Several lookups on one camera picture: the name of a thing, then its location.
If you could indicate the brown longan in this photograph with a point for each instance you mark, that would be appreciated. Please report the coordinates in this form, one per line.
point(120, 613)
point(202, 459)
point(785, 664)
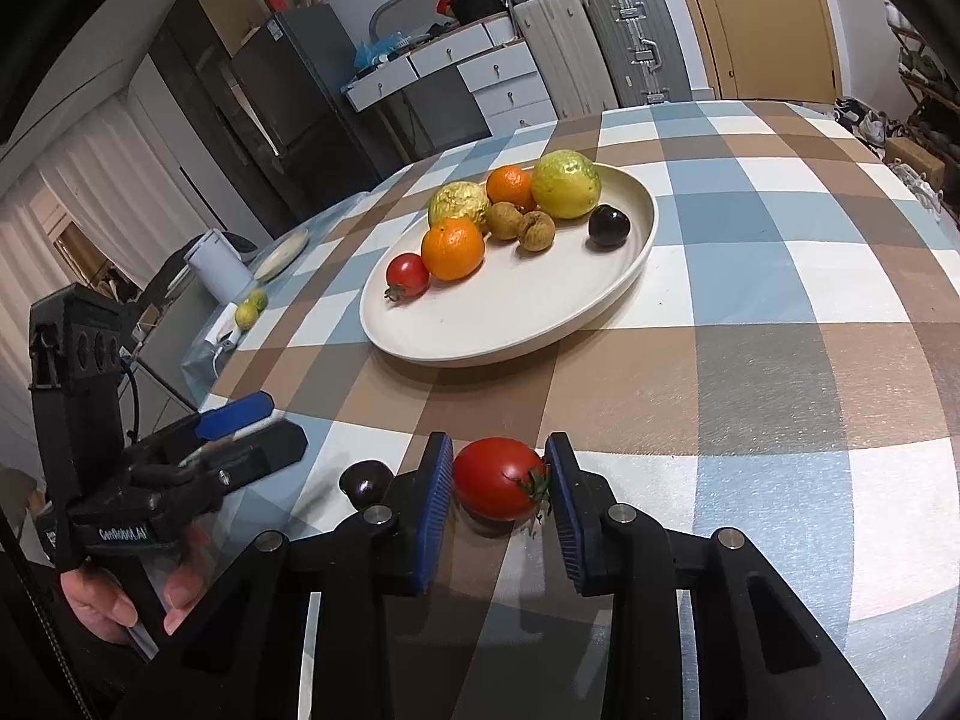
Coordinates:
point(537, 229)
point(504, 220)

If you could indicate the small red tomato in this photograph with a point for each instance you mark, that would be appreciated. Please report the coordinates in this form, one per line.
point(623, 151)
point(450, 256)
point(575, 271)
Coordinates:
point(407, 276)

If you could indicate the beige ribbed suitcase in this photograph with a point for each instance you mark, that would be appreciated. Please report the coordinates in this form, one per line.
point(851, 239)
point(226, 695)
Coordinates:
point(562, 52)

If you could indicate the green lime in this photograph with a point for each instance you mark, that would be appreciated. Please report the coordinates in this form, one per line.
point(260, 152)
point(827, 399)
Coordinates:
point(259, 300)

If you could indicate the blue plastic bag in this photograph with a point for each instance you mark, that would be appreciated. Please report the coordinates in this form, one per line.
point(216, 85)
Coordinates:
point(379, 52)

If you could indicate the white curtain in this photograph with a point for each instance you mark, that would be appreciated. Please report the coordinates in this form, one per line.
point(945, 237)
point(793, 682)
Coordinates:
point(90, 225)

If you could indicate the white desk with drawers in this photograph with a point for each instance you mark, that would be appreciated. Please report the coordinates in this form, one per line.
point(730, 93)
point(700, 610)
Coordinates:
point(420, 64)

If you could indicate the small beige plate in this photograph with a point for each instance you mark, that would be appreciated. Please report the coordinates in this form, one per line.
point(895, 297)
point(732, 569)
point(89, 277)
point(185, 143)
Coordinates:
point(281, 255)

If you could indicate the wooden door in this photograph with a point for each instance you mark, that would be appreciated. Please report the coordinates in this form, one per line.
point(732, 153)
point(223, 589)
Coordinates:
point(750, 22)

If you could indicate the cardboard box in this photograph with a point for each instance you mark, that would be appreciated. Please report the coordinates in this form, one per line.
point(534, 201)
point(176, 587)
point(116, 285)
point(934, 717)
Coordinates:
point(915, 157)

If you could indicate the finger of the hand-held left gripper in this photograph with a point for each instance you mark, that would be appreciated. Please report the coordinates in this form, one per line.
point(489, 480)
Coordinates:
point(232, 414)
point(262, 451)

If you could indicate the dark purple plum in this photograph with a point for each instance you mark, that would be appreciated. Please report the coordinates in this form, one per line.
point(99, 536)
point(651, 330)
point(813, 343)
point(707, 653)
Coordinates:
point(609, 226)
point(366, 481)

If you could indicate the pile of shoes on floor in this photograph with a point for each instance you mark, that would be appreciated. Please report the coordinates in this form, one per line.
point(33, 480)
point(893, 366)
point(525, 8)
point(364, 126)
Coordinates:
point(862, 120)

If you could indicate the grey refrigerator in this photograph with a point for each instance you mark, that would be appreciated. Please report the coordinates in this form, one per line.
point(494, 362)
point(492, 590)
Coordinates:
point(300, 97)

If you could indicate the large orange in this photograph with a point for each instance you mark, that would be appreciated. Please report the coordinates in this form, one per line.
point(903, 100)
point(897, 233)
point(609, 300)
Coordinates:
point(452, 249)

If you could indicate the large red tomato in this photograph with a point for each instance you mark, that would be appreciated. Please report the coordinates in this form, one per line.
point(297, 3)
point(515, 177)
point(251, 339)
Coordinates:
point(495, 478)

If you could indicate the beige round plate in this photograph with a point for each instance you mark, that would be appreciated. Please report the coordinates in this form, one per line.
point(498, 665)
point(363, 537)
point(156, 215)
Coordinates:
point(525, 300)

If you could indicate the person's left hand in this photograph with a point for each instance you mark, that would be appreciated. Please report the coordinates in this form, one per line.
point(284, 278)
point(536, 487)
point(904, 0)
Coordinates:
point(97, 600)

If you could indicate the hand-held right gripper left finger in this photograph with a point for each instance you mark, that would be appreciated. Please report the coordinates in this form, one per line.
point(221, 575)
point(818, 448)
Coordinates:
point(435, 511)

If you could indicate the checked tablecloth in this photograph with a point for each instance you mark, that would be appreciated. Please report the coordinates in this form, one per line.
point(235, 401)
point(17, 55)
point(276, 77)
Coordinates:
point(750, 277)

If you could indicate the dark tall cabinet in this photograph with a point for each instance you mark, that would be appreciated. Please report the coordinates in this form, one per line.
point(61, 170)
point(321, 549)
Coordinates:
point(195, 90)

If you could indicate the yellow-green lime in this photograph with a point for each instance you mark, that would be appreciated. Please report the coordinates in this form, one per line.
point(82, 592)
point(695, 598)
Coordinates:
point(244, 315)

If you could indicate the light blue tablecloth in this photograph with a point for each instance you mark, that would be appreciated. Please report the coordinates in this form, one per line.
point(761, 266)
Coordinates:
point(300, 292)

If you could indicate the smooth yellow-green guava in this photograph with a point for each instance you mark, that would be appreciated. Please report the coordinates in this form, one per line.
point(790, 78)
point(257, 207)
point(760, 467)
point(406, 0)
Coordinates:
point(566, 184)

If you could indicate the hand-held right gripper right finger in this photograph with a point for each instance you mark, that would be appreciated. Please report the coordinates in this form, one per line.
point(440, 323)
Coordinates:
point(566, 519)

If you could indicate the wooden shoe rack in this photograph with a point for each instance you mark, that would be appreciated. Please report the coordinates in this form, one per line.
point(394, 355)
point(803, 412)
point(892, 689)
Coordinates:
point(934, 90)

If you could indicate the silver hard suitcase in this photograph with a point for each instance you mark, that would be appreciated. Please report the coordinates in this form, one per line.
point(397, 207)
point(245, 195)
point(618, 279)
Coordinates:
point(637, 45)

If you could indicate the wrinkled yellow-green fruit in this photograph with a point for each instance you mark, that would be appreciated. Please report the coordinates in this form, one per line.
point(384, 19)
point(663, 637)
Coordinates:
point(457, 202)

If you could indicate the small orange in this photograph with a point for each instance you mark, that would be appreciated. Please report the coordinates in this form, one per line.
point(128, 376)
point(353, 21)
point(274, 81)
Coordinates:
point(510, 186)

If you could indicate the white chest of drawers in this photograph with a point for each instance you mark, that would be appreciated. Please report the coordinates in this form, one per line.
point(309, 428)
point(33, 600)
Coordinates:
point(510, 86)

